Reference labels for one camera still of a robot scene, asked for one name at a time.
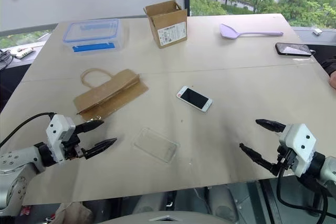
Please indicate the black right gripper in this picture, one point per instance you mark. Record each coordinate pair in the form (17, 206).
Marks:
(286, 161)

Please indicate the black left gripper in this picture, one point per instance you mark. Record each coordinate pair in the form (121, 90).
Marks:
(72, 148)

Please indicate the clear plastic phone case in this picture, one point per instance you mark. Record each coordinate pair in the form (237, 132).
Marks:
(157, 145)

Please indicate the white smartphone with black screen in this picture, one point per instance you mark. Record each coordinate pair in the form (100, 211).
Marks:
(194, 98)

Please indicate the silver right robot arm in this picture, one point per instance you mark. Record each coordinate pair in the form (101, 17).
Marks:
(329, 171)

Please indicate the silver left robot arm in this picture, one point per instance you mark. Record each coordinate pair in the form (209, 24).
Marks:
(18, 161)

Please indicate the bystander bare hand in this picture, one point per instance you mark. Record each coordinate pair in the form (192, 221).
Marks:
(333, 80)

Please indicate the grey rounded shape under table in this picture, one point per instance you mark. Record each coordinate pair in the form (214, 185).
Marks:
(223, 203)
(149, 203)

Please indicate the bystander dark sleeve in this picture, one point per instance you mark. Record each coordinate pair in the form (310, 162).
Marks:
(329, 64)

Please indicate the small red object under table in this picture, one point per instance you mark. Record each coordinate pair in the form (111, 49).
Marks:
(25, 211)

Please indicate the clear container with blue lid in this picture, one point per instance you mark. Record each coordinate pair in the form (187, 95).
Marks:
(92, 32)

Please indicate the white circuit board device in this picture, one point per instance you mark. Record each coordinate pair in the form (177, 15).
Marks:
(23, 52)

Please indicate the pale grey curved robot torso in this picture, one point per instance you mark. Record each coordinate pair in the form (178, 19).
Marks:
(170, 218)

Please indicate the lavender plastic spoon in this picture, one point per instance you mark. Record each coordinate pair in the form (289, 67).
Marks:
(228, 32)

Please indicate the small white block on sill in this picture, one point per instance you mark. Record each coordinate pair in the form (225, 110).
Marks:
(317, 31)

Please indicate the open cardboard box with label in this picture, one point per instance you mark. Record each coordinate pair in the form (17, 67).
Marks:
(168, 22)

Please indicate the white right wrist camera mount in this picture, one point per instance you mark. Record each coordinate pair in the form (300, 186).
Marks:
(298, 137)

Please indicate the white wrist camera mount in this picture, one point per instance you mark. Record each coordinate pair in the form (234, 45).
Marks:
(298, 137)
(59, 127)

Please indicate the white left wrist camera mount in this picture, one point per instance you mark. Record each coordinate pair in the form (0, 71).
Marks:
(59, 127)

